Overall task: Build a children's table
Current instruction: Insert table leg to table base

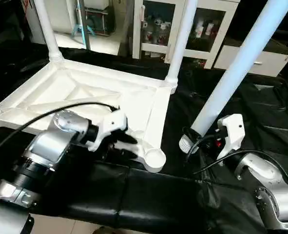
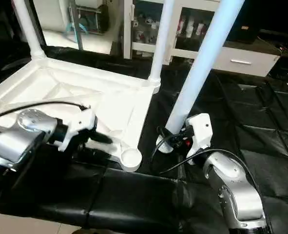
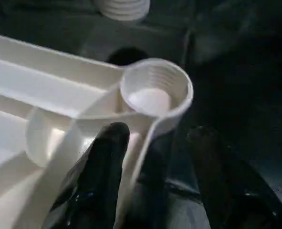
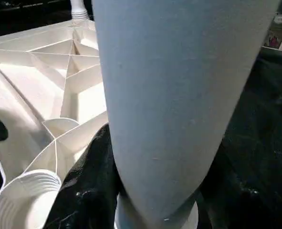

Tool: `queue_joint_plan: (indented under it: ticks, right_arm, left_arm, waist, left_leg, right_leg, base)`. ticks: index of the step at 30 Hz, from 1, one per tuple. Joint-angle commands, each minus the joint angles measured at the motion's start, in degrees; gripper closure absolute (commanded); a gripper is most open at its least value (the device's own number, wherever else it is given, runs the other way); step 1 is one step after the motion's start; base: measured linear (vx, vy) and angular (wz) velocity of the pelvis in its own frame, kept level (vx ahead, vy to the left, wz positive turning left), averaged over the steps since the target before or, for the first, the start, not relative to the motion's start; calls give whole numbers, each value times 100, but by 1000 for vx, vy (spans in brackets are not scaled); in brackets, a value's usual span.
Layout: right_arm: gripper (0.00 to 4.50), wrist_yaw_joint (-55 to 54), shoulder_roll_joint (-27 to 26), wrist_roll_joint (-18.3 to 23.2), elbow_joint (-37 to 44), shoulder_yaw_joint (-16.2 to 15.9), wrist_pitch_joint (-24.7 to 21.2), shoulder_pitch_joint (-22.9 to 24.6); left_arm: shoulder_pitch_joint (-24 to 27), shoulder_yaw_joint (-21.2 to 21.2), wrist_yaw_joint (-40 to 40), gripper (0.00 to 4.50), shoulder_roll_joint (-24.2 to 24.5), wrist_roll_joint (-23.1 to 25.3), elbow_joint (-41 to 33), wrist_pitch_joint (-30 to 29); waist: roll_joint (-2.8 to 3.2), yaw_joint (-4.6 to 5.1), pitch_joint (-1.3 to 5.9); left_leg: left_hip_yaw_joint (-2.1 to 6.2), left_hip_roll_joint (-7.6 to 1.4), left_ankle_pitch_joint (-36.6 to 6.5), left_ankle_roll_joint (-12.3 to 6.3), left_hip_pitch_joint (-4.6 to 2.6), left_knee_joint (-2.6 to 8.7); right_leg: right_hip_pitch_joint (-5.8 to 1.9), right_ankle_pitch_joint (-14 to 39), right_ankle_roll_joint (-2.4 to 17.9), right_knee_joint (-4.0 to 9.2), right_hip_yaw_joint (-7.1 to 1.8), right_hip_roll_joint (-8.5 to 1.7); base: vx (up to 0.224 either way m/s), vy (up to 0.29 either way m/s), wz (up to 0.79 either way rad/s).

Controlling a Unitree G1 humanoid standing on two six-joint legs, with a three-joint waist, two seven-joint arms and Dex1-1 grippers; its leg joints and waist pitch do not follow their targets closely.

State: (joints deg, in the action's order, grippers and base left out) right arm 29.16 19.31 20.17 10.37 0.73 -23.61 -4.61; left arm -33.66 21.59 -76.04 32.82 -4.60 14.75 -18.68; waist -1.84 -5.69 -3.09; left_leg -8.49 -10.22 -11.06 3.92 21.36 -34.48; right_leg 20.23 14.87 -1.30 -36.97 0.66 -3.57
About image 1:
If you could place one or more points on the white glass door cabinet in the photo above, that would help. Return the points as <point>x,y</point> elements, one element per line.
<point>207,29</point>

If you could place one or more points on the white plastic table top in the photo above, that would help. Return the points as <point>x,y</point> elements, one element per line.
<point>70,92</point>

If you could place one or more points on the white plastic table leg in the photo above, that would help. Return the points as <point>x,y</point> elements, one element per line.
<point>180,39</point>
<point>47,29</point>
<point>246,58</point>

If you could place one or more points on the white drawer unit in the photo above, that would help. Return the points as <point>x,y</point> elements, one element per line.
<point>265,61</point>

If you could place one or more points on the black work mat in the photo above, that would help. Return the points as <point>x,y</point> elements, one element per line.
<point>148,200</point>

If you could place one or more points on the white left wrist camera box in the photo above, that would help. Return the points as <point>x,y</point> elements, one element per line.
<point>112,124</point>

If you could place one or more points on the light blue stand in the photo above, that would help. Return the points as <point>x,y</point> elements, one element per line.
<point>80,19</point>

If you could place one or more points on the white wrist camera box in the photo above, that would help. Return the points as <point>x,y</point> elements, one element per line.
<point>233,131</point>
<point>112,124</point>

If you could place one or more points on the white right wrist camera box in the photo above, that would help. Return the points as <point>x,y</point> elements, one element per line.
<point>233,131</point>

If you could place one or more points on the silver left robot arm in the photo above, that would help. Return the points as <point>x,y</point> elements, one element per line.
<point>46,146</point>

